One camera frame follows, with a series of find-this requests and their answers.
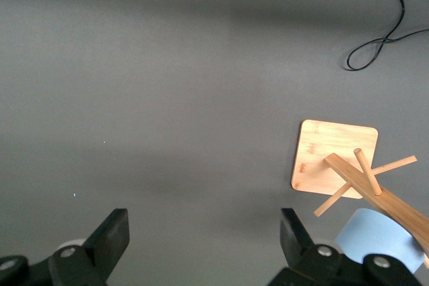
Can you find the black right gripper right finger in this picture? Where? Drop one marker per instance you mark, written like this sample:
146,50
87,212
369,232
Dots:
295,242

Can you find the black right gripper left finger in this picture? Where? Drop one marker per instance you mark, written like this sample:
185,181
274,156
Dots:
107,239

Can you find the light blue cup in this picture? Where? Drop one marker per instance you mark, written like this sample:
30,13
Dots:
368,232

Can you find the wooden cup rack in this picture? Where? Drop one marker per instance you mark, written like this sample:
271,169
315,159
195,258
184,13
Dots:
335,145

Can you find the grey table cover cloth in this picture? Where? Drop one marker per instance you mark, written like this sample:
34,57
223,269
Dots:
167,98

